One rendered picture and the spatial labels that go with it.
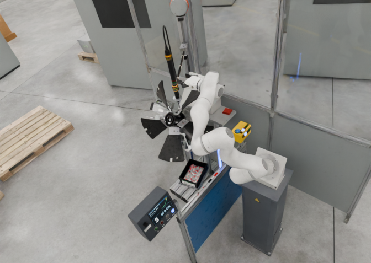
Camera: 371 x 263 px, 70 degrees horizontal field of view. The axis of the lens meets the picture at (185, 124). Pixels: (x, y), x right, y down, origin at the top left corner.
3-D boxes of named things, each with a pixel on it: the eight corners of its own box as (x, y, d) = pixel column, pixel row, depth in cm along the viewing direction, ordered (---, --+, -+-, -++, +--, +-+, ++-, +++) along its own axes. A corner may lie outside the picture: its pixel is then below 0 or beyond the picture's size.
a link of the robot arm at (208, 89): (196, 84, 141) (207, 68, 167) (194, 111, 149) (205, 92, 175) (212, 86, 140) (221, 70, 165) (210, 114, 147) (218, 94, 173)
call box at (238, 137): (240, 129, 234) (240, 120, 227) (250, 133, 228) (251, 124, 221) (231, 140, 226) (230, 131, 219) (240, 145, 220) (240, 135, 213)
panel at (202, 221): (242, 191, 284) (241, 150, 241) (243, 192, 284) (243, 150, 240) (194, 254, 244) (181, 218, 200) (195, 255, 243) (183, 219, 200)
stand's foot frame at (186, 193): (203, 158, 342) (202, 154, 337) (232, 174, 317) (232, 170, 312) (170, 192, 312) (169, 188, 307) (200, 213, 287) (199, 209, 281)
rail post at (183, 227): (194, 258, 253) (180, 217, 201) (197, 261, 251) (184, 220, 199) (191, 262, 251) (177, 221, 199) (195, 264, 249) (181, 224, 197)
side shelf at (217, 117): (208, 102, 292) (208, 100, 290) (236, 113, 271) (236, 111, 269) (194, 114, 280) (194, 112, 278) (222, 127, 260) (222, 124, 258)
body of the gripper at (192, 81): (197, 94, 173) (184, 89, 179) (206, 86, 178) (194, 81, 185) (196, 84, 168) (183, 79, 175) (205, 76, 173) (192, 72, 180)
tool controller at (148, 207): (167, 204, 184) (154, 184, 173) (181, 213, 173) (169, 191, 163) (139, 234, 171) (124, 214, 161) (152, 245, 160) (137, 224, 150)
